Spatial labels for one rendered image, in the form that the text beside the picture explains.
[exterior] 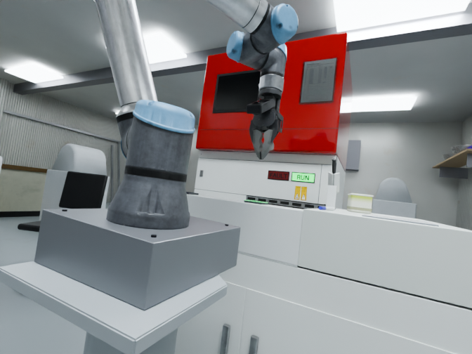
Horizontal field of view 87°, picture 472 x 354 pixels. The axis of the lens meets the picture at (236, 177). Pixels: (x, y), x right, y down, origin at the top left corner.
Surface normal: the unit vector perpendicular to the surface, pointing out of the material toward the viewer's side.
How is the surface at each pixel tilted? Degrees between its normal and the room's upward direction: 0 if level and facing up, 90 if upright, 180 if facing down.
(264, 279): 90
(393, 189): 90
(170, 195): 74
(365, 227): 90
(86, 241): 90
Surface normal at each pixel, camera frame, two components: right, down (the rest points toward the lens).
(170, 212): 0.69, -0.24
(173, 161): 0.64, 0.06
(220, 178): -0.45, -0.11
